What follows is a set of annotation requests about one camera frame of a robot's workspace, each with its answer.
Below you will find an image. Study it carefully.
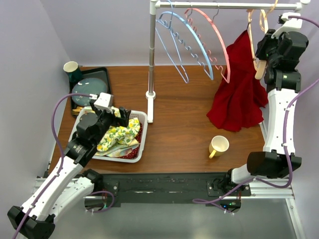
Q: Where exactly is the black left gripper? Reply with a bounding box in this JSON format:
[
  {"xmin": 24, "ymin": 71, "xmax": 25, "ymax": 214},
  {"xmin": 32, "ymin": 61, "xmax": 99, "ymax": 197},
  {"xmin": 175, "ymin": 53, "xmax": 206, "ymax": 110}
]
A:
[{"xmin": 90, "ymin": 100, "xmax": 130, "ymax": 145}]

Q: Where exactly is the light wooden hanger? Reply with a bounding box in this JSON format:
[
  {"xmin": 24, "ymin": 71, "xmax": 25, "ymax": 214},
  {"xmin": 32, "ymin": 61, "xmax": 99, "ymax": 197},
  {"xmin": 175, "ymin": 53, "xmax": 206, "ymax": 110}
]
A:
[{"xmin": 247, "ymin": 0, "xmax": 279, "ymax": 80}]

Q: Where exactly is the yellow lemon print garment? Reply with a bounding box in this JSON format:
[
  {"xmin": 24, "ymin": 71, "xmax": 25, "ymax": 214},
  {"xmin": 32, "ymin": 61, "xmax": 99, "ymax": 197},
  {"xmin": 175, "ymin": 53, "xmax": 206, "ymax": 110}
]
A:
[{"xmin": 97, "ymin": 118, "xmax": 140, "ymax": 152}]

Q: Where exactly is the pastel floral skirt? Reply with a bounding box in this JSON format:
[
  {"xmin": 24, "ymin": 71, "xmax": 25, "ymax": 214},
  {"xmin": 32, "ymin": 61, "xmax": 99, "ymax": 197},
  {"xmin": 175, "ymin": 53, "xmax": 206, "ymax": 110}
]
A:
[{"xmin": 95, "ymin": 139, "xmax": 140, "ymax": 158}]

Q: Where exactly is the red polka dot skirt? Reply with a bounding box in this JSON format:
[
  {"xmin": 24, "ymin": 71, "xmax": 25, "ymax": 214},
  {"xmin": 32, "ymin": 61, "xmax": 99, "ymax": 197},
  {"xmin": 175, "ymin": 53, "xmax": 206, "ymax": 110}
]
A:
[{"xmin": 120, "ymin": 123, "xmax": 143, "ymax": 160}]

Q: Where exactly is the pink plastic hanger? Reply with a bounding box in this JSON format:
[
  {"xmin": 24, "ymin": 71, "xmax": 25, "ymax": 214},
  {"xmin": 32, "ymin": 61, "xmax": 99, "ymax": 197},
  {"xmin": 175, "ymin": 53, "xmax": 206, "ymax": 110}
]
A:
[{"xmin": 184, "ymin": 5, "xmax": 231, "ymax": 83}]

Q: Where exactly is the plain red garment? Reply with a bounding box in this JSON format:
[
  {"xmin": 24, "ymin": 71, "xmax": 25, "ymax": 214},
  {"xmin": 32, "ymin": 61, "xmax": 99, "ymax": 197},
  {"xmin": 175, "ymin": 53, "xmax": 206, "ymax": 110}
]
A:
[{"xmin": 206, "ymin": 30, "xmax": 268, "ymax": 132}]

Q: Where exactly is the blue wire hanger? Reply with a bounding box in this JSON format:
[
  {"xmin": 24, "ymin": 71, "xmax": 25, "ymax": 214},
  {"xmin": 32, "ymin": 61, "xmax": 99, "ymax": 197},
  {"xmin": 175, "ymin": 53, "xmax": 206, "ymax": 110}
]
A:
[{"xmin": 155, "ymin": 0, "xmax": 189, "ymax": 84}]

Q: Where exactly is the light blue plastic hanger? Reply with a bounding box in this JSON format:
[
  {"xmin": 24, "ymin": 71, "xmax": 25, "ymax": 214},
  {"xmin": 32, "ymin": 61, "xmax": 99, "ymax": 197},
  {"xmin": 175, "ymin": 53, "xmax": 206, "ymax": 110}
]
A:
[{"xmin": 156, "ymin": 11, "xmax": 214, "ymax": 80}]

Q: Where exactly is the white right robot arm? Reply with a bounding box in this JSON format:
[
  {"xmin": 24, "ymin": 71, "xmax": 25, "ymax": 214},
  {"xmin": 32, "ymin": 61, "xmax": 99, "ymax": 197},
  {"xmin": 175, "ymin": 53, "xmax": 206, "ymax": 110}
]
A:
[{"xmin": 213, "ymin": 29, "xmax": 309, "ymax": 196}]

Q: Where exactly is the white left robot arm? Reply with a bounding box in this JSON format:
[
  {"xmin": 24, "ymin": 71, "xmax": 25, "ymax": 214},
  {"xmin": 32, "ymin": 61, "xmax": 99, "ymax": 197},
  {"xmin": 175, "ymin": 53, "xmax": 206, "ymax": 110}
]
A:
[{"xmin": 7, "ymin": 103, "xmax": 131, "ymax": 239}]

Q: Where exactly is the teal ceramic plate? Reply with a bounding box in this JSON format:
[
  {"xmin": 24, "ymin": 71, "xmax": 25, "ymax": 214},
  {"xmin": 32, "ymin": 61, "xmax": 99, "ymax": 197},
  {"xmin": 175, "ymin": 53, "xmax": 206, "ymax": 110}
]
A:
[{"xmin": 71, "ymin": 78, "xmax": 108, "ymax": 107}]

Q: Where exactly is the gold cutlery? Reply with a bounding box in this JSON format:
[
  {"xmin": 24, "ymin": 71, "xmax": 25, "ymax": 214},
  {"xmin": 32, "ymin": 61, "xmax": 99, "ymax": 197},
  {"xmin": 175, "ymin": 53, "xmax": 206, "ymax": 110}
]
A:
[{"xmin": 71, "ymin": 106, "xmax": 83, "ymax": 115}]

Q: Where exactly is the white plastic mesh basket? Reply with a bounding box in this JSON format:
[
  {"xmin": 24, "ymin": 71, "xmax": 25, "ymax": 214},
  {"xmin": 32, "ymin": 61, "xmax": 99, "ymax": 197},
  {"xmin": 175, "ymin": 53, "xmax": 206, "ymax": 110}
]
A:
[{"xmin": 68, "ymin": 106, "xmax": 150, "ymax": 164}]

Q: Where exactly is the black tray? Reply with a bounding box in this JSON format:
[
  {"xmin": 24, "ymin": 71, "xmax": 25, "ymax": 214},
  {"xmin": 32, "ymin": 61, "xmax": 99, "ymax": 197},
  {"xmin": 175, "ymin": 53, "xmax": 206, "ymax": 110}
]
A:
[{"xmin": 69, "ymin": 67, "xmax": 112, "ymax": 118}]

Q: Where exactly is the silver white clothes rack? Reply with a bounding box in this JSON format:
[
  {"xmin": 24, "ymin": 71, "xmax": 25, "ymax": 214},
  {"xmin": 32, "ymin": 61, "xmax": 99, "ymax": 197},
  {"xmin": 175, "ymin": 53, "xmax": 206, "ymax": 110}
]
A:
[{"xmin": 146, "ymin": 0, "xmax": 310, "ymax": 123}]

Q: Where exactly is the dark green cup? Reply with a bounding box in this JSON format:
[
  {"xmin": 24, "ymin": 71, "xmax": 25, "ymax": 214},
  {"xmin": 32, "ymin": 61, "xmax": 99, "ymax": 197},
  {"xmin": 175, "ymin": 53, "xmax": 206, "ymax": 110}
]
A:
[{"xmin": 63, "ymin": 61, "xmax": 83, "ymax": 83}]

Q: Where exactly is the yellow mug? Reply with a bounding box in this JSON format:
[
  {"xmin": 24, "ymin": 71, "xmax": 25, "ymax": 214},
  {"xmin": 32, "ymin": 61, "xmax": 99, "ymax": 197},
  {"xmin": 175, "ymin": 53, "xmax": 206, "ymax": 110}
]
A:
[{"xmin": 209, "ymin": 135, "xmax": 229, "ymax": 159}]

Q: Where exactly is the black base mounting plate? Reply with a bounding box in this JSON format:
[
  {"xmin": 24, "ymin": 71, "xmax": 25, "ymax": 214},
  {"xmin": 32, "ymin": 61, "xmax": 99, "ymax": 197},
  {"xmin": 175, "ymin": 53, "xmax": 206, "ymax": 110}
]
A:
[{"xmin": 74, "ymin": 171, "xmax": 252, "ymax": 209}]

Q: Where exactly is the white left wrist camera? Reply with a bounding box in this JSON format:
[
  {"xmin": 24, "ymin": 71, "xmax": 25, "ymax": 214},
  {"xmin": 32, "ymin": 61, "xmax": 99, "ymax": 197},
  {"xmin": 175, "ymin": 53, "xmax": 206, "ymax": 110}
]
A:
[{"xmin": 90, "ymin": 93, "xmax": 114, "ymax": 110}]

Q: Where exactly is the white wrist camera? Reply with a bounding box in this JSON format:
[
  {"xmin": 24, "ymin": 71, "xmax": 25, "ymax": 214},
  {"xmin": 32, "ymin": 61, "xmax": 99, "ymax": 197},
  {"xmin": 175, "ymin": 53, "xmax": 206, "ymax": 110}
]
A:
[
  {"xmin": 90, "ymin": 93, "xmax": 114, "ymax": 110},
  {"xmin": 271, "ymin": 12, "xmax": 303, "ymax": 39}
]

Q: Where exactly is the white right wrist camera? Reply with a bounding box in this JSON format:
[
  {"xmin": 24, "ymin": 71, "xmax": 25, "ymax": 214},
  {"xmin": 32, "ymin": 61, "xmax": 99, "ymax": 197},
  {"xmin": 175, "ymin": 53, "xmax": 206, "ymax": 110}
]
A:
[{"xmin": 271, "ymin": 12, "xmax": 303, "ymax": 39}]

